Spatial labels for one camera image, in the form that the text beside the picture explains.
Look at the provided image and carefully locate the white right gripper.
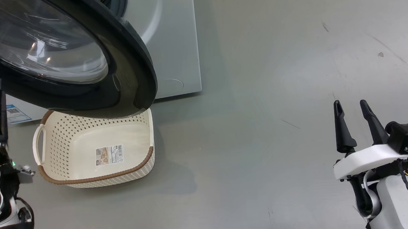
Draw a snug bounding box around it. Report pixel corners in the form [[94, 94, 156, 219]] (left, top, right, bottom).
[[328, 94, 408, 182]]

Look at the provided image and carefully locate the black washing machine door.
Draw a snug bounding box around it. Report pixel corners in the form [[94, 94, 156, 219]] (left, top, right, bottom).
[[0, 0, 161, 127]]

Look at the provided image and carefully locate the white front-load washing machine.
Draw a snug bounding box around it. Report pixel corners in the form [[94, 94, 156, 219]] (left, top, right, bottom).
[[0, 0, 204, 126]]

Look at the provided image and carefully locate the blue energy label sticker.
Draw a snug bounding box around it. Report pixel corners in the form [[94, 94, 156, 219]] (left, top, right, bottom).
[[5, 103, 32, 126]]

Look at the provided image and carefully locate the cream perforated laundry basket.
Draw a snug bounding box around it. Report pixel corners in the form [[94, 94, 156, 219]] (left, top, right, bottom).
[[30, 102, 158, 192]]

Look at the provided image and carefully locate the basket product label sticker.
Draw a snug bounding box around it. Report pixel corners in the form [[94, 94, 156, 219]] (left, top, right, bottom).
[[95, 144, 125, 166]]

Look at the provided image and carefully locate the round filter cover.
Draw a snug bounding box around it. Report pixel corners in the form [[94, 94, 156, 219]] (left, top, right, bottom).
[[158, 77, 185, 97]]

